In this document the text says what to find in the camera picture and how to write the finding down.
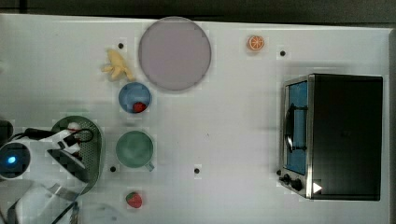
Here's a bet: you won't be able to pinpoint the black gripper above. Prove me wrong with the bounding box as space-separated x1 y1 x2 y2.
48 149 90 183

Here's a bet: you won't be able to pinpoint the red plush ketchup bottle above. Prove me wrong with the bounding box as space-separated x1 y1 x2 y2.
64 122 82 155

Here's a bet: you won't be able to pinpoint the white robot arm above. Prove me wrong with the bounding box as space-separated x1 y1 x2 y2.
1 130 90 224

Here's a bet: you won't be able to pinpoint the green oval strainer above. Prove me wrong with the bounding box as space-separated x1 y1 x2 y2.
51 116 105 194

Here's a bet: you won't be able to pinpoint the plush strawberry toy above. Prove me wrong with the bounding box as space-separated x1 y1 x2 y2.
125 191 143 208

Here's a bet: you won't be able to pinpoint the small red toy ball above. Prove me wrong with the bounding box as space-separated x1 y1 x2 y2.
133 102 147 113

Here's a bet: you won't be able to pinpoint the yellow plush banana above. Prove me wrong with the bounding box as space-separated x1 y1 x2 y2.
101 49 135 81

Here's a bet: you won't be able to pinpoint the lilac round plate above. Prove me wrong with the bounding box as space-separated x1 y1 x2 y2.
138 17 212 91

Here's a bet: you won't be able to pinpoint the orange slice toy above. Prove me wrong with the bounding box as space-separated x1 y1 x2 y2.
247 35 265 51

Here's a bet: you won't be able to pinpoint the silver toaster oven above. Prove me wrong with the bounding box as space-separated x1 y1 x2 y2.
276 74 384 201

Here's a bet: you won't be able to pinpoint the green cup with handle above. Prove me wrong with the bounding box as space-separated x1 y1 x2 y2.
116 131 155 172

